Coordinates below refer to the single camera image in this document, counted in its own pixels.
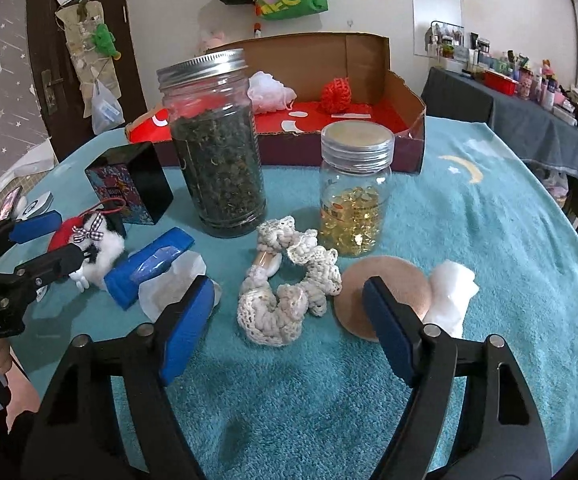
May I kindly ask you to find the dark brown door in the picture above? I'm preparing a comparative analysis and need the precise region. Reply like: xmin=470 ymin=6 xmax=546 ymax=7
xmin=26 ymin=0 xmax=147 ymax=161

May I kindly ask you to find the blue tissue packet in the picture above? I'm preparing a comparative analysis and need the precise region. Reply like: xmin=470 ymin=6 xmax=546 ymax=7
xmin=103 ymin=226 xmax=196 ymax=309

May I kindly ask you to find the black tin box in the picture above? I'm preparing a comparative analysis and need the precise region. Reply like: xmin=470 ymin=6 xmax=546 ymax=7
xmin=85 ymin=141 xmax=174 ymax=226

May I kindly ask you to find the person's left hand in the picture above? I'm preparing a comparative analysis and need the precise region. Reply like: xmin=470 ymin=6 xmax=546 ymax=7
xmin=0 ymin=340 xmax=42 ymax=431

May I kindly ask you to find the clear plastic bag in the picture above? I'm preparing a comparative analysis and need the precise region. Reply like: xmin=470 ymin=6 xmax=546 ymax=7
xmin=90 ymin=80 xmax=125 ymax=136

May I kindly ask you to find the brown cardboard box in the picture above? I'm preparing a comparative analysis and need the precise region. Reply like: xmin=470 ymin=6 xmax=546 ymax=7
xmin=125 ymin=32 xmax=427 ymax=173

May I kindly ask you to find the plastic jar of yellow capsules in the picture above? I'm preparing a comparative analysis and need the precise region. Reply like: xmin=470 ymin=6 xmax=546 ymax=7
xmin=319 ymin=122 xmax=396 ymax=258

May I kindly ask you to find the white mesh bath pouf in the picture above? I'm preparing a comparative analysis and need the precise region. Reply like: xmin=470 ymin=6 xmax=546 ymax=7
xmin=247 ymin=71 xmax=297 ymax=113

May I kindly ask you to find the round cork coaster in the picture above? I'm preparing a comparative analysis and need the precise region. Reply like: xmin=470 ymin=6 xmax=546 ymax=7
xmin=333 ymin=256 xmax=432 ymax=343

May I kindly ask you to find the smartphone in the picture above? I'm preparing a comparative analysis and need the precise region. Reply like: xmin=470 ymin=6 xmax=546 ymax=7
xmin=0 ymin=186 xmax=22 ymax=223

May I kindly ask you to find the row of cosmetic bottles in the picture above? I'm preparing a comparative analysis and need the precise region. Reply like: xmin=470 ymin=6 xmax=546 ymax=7
xmin=424 ymin=22 xmax=578 ymax=141

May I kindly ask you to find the cream lace scrunchie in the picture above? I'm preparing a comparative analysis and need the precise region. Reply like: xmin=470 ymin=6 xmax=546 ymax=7
xmin=237 ymin=216 xmax=343 ymax=348

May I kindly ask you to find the teal printed blanket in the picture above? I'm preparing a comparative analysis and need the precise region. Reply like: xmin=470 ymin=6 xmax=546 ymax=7
xmin=6 ymin=115 xmax=578 ymax=480

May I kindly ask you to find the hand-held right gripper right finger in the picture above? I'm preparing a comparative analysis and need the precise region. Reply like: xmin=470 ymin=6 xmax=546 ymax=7
xmin=361 ymin=276 xmax=552 ymax=480

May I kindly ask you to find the white plastic gadget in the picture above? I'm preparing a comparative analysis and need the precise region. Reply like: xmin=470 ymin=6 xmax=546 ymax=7
xmin=19 ymin=192 xmax=55 ymax=218

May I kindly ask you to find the frameless wall mirror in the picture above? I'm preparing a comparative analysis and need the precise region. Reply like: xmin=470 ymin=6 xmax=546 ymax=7
xmin=409 ymin=0 xmax=466 ymax=58

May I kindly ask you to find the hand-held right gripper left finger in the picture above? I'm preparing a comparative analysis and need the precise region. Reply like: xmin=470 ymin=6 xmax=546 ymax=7
xmin=19 ymin=275 xmax=217 ymax=480

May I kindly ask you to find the red plastic basket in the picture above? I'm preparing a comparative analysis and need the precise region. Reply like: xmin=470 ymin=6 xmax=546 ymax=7
xmin=483 ymin=69 xmax=517 ymax=96

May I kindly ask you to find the pink round plush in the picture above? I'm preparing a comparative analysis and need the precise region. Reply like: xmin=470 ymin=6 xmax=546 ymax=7
xmin=200 ymin=29 xmax=227 ymax=53

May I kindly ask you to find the red and white plush toy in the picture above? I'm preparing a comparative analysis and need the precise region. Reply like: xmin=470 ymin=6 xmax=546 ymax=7
xmin=46 ymin=199 xmax=126 ymax=291

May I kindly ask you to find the table with grey cloth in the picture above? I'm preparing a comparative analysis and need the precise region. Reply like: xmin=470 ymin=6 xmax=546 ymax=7
xmin=421 ymin=66 xmax=578 ymax=186

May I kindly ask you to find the red crochet scrubber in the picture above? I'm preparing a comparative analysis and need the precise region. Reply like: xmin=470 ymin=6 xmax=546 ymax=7
xmin=320 ymin=76 xmax=354 ymax=112

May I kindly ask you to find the white tissue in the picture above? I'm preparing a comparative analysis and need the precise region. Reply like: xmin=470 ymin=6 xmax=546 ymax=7
xmin=139 ymin=252 xmax=220 ymax=321

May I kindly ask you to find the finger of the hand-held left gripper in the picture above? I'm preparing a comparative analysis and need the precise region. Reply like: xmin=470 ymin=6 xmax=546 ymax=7
xmin=0 ymin=210 xmax=62 ymax=261
xmin=14 ymin=242 xmax=91 ymax=292

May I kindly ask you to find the glass jar of tea leaves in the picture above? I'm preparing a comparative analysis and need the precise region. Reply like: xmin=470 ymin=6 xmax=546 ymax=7
xmin=156 ymin=49 xmax=268 ymax=238

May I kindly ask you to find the white cotton pad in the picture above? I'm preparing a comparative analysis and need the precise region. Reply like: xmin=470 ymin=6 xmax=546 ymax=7
xmin=423 ymin=260 xmax=480 ymax=338

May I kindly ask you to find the beige hanging organizer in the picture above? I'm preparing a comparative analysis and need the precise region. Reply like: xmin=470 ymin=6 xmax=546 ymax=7
xmin=55 ymin=2 xmax=122 ymax=111

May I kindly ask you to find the green plush toy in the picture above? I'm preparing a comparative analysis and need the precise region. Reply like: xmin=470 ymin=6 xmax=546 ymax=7
xmin=92 ymin=23 xmax=122 ymax=61

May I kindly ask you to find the metal door handle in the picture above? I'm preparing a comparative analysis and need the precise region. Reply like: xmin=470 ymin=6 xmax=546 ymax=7
xmin=40 ymin=69 xmax=65 ymax=116

